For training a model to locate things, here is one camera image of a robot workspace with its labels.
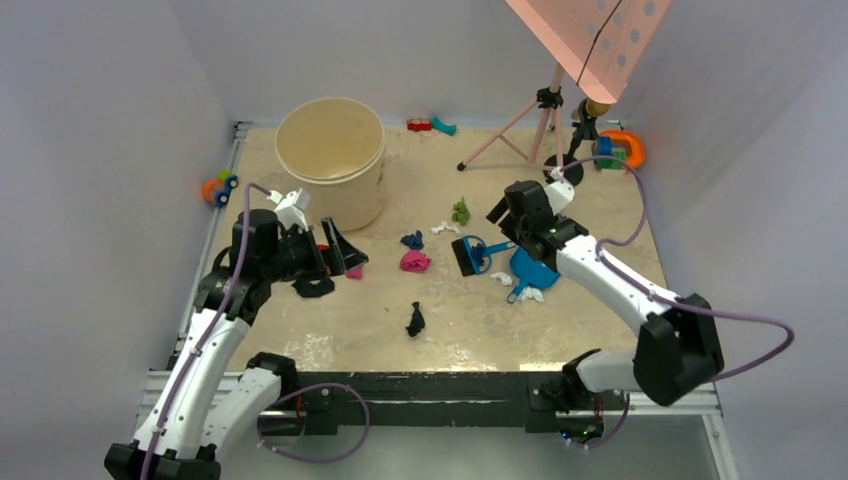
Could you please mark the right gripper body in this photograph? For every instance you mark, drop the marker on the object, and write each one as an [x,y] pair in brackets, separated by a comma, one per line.
[512,228]

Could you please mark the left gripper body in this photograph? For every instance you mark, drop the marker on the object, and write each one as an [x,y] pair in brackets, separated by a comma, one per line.
[297,255]

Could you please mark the blue dustpan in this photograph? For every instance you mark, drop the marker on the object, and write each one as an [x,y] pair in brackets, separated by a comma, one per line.
[529,272]

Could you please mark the blue hand brush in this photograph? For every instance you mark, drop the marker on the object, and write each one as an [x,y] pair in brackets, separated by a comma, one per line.
[461,251]

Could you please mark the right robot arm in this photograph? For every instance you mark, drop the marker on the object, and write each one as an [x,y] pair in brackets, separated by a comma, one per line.
[677,347]

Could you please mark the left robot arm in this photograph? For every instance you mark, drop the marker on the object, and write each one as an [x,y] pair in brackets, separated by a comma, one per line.
[187,430]

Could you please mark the small pink paper scrap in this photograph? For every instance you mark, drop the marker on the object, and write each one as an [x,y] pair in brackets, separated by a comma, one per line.
[356,273]

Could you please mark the long black paper strip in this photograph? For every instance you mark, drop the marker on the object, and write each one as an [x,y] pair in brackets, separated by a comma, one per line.
[313,287]

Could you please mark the blue scrap on brush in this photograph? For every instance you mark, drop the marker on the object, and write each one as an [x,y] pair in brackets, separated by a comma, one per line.
[478,254]

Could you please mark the green paper scrap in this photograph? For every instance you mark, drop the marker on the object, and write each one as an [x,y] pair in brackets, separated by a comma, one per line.
[460,212]

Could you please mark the white scrap left of dustpan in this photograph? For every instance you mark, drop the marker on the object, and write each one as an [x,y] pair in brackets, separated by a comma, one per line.
[503,278]

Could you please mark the large pink paper ball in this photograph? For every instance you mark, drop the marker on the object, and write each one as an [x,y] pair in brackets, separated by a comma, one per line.
[415,261]

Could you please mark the dark blue paper scrap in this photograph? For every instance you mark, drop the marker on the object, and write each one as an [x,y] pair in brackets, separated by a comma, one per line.
[413,241]

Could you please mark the white scrap near dustpan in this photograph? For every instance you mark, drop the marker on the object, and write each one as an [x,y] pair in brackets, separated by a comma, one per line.
[531,293]

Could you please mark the white paper scrap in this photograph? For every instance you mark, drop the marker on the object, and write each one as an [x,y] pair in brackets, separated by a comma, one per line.
[446,227]

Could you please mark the black twisted paper scrap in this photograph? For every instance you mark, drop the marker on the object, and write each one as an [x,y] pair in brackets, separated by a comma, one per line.
[417,322]

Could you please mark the green blue toy blocks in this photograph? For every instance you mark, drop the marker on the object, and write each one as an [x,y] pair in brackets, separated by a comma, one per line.
[606,159]

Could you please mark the black microphone stand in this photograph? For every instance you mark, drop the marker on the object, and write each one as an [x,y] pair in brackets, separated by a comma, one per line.
[584,118]

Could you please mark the orange wheeled toy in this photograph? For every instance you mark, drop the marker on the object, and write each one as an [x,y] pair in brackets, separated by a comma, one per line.
[217,191]

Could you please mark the beige plastic bucket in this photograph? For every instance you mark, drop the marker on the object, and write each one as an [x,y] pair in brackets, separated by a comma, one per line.
[334,148]

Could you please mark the red toy block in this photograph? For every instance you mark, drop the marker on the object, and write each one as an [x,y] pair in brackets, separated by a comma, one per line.
[419,124]

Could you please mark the pink music stand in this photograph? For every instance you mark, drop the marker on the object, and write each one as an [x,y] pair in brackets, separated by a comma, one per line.
[595,44]

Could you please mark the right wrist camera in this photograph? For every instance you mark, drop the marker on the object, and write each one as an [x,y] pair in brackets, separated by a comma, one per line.
[559,191]

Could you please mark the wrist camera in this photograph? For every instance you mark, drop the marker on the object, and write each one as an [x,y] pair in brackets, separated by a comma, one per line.
[290,208]
[559,191]

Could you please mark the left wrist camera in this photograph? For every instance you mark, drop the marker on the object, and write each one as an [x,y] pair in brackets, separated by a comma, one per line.
[290,208]

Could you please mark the orange ring toy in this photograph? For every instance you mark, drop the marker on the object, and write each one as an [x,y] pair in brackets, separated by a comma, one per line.
[624,145]

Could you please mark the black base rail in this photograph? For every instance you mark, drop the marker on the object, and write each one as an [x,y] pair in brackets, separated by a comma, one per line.
[535,401]

